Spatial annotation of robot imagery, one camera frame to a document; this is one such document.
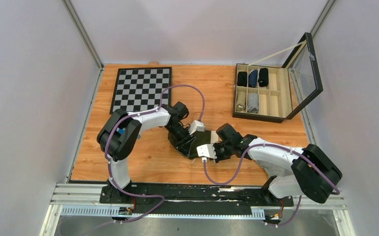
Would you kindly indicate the blue white block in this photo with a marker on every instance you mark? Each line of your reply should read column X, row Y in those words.
column 120, row 131

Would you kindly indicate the aluminium frame post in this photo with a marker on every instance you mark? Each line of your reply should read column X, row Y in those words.
column 82, row 32
column 322, row 16

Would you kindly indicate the left aluminium frame post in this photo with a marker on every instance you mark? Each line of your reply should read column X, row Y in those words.
column 82, row 32

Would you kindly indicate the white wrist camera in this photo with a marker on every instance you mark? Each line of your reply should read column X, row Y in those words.
column 196, row 126
column 206, row 151

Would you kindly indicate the black rolled underwear tall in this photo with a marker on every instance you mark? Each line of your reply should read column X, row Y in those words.
column 263, row 77

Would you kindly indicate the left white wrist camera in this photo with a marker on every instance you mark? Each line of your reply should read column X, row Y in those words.
column 196, row 126

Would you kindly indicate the grey rolled underwear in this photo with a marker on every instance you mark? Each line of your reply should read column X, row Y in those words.
column 253, row 103

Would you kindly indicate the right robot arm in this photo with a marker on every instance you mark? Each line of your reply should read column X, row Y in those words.
column 307, row 170

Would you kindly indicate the black white chessboard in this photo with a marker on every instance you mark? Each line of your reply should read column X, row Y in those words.
column 139, row 89

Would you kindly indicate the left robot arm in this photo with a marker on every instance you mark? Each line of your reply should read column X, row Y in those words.
column 118, row 136

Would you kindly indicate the navy rolled underwear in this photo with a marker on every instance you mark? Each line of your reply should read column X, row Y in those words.
column 253, row 78

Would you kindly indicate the black compartment storage box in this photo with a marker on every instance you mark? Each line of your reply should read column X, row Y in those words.
column 294, row 82

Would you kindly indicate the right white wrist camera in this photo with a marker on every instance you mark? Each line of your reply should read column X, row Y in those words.
column 206, row 151

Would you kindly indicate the green underwear white waistband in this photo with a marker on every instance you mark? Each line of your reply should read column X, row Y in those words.
column 207, row 137

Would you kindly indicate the right aluminium frame post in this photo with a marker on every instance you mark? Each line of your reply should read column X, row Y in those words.
column 322, row 16

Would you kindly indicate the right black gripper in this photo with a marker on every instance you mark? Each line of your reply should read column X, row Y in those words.
column 218, row 159

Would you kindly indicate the beige rolled underwear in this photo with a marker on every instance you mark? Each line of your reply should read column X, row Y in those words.
column 240, row 101

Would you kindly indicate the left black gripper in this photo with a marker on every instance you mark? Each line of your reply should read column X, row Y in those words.
column 186, row 142

